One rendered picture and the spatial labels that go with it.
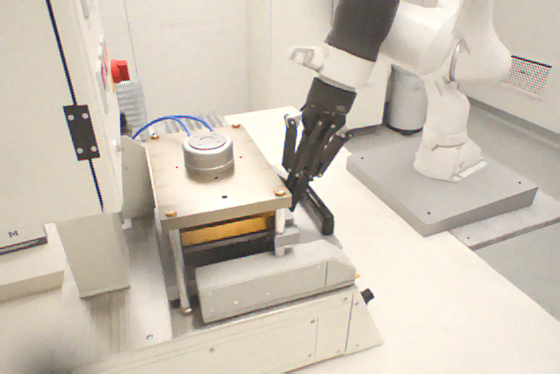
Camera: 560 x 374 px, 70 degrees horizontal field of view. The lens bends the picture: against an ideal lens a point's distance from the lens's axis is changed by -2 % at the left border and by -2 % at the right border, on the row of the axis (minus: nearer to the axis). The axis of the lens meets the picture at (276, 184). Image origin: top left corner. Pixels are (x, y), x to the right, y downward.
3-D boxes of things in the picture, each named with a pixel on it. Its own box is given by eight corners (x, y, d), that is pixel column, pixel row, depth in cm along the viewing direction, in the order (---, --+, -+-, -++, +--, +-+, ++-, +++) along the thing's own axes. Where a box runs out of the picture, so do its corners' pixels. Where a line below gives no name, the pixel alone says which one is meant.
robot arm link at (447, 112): (410, 110, 129) (421, 29, 115) (470, 123, 119) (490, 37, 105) (395, 122, 122) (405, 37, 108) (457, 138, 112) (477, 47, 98)
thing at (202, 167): (123, 283, 55) (101, 203, 48) (119, 175, 80) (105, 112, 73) (291, 245, 62) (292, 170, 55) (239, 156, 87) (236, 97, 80)
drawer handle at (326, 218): (323, 236, 71) (325, 217, 69) (293, 192, 83) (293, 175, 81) (334, 233, 72) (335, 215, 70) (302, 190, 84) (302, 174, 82)
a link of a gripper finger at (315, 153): (320, 113, 70) (327, 115, 70) (299, 170, 74) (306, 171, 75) (330, 122, 66) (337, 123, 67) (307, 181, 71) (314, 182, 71)
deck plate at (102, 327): (51, 375, 54) (49, 371, 53) (71, 225, 82) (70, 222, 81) (359, 292, 66) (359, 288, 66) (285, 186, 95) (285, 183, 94)
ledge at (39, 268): (-50, 314, 84) (-59, 299, 82) (8, 149, 150) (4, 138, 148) (102, 276, 94) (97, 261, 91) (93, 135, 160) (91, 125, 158)
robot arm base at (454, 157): (452, 143, 138) (460, 105, 130) (497, 169, 123) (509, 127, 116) (399, 159, 131) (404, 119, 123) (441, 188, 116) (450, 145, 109)
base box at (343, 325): (86, 438, 63) (55, 372, 54) (94, 277, 93) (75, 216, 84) (384, 344, 78) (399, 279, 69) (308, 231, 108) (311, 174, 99)
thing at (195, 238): (170, 257, 59) (161, 203, 54) (157, 183, 77) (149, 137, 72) (281, 233, 64) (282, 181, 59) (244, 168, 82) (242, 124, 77)
